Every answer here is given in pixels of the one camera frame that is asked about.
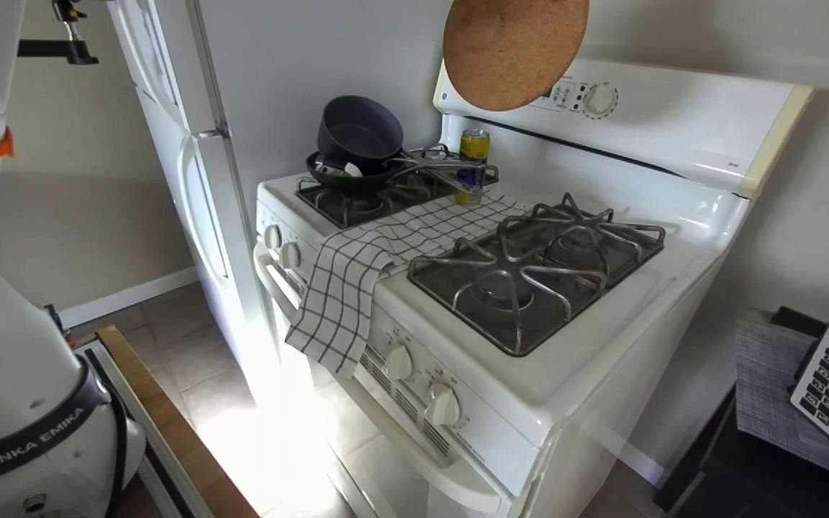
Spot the round cork chopping board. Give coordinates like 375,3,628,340
443,0,590,113

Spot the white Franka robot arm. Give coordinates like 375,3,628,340
0,0,145,518

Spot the white gas stove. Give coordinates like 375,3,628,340
254,61,810,518

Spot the checkered kitchen towel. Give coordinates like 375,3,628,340
284,193,526,376

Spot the left black burner grate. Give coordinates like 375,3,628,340
296,172,453,228

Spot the black burner grate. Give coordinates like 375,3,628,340
410,193,667,357
296,172,453,228

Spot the black frying pan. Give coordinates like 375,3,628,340
305,152,499,190

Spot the right black burner grate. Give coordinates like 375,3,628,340
410,193,667,357

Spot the yellow lidded jar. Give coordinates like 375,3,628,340
460,127,489,162

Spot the wooden edged robot table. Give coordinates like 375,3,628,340
80,326,260,518

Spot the grey cloth covered box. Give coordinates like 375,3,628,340
735,320,829,471

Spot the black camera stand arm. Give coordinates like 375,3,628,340
18,0,97,65

